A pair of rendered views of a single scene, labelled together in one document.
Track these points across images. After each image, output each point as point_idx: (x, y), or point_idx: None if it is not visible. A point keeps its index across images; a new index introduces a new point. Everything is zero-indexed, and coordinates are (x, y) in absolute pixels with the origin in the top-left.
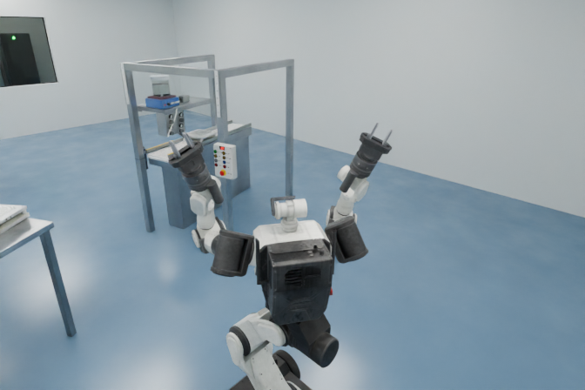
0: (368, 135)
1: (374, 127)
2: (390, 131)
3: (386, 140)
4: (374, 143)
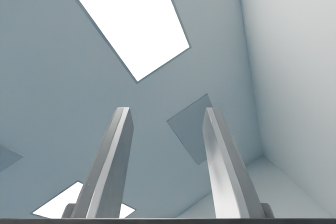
0: (71, 208)
1: (111, 122)
2: (212, 108)
3: (241, 159)
4: (153, 218)
